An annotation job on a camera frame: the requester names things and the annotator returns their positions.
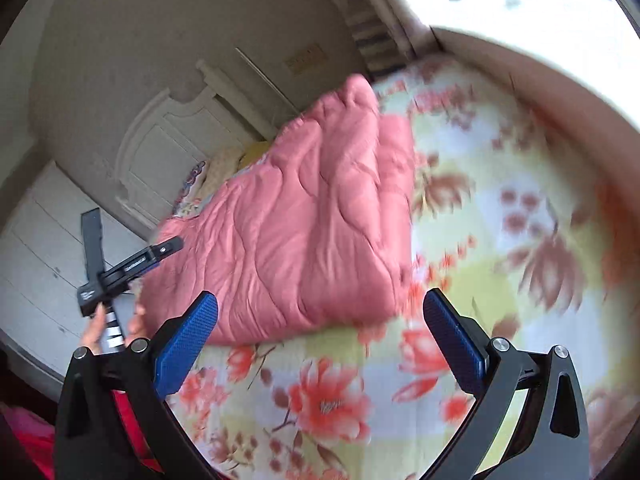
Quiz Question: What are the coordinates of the white wooden headboard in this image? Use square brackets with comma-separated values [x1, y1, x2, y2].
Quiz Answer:
[116, 59, 283, 233]

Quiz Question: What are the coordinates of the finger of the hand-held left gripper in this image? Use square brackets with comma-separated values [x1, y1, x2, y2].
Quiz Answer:
[102, 237, 185, 283]
[81, 210, 106, 281]

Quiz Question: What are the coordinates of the person's red jacket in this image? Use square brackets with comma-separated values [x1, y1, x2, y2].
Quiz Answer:
[0, 387, 163, 480]

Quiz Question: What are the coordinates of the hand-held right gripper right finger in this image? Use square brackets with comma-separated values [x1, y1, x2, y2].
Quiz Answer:
[422, 287, 592, 480]

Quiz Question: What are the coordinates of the patterned beige curtain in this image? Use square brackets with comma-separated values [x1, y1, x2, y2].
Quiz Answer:
[345, 0, 418, 73]

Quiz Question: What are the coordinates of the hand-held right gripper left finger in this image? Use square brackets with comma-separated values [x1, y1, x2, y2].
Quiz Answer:
[52, 290, 221, 480]

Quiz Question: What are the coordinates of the white rod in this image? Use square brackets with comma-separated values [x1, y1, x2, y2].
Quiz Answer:
[235, 47, 303, 113]

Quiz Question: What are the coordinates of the pink quilted jacket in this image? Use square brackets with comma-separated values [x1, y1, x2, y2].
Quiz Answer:
[135, 73, 420, 347]

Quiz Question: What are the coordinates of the window sill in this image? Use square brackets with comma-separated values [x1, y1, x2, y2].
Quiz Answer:
[375, 0, 640, 131]

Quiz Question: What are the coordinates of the wall socket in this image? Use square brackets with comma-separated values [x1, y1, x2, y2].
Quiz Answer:
[285, 45, 325, 75]

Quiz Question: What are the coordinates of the purple patterned pillow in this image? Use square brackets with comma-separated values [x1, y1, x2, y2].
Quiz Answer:
[172, 160, 208, 211]

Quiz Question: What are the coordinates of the person's left hand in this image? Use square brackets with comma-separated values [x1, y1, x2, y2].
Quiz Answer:
[79, 290, 151, 356]

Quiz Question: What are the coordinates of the bed with floral sheet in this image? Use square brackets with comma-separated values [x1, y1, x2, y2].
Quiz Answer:
[165, 57, 640, 480]

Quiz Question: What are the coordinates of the cream pillow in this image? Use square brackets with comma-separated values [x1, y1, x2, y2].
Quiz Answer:
[202, 147, 251, 196]

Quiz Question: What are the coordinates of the yellow pillow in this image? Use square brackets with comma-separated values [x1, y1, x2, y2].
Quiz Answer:
[237, 141, 273, 168]

